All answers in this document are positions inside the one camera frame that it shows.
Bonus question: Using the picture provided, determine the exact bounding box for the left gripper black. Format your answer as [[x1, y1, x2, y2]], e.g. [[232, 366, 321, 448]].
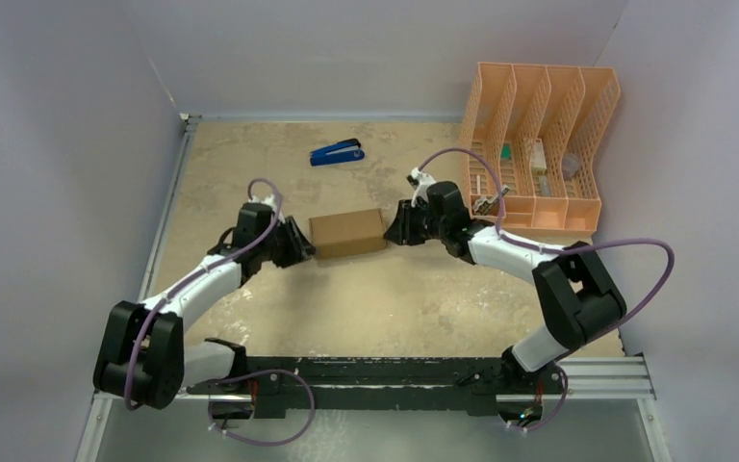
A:
[[257, 217, 317, 270]]

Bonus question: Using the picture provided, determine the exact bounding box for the brown cardboard box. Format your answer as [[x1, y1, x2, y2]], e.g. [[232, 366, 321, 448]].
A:
[[309, 209, 387, 260]]

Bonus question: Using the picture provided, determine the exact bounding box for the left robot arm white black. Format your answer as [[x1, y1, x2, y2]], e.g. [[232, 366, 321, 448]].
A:
[[92, 202, 317, 410]]

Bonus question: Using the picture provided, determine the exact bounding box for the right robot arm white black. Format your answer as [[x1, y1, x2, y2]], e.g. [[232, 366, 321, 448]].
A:
[[384, 181, 627, 392]]

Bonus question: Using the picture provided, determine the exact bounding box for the black white patterned clip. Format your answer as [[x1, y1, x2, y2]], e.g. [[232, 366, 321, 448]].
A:
[[471, 185, 511, 217]]

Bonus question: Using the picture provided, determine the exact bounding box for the blue black stapler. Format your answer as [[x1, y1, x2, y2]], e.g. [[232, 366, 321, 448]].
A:
[[309, 139, 366, 167]]

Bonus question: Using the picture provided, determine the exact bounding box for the green item in organizer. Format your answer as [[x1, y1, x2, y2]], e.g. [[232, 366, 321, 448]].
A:
[[500, 143, 512, 159]]

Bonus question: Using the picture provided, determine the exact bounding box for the white bottle in organizer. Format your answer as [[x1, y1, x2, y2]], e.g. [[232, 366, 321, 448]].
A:
[[530, 138, 548, 175]]

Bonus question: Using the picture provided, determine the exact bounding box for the orange plastic file organizer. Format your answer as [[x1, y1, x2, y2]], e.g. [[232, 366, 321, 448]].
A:
[[458, 63, 621, 239]]

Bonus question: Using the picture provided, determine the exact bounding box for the grey round item in organizer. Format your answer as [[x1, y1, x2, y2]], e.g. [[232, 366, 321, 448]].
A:
[[561, 152, 582, 181]]

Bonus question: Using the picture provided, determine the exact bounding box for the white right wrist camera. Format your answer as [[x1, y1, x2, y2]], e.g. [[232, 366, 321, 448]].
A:
[[407, 167, 436, 207]]

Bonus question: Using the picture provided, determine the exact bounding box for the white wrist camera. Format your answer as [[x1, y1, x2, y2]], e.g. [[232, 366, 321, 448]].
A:
[[249, 194, 282, 209], [407, 167, 436, 207]]

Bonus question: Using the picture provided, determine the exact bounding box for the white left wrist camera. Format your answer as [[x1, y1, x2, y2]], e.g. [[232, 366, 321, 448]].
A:
[[249, 194, 282, 209]]

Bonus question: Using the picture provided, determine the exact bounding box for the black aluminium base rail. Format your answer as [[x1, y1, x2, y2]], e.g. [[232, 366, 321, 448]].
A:
[[91, 355, 656, 423]]

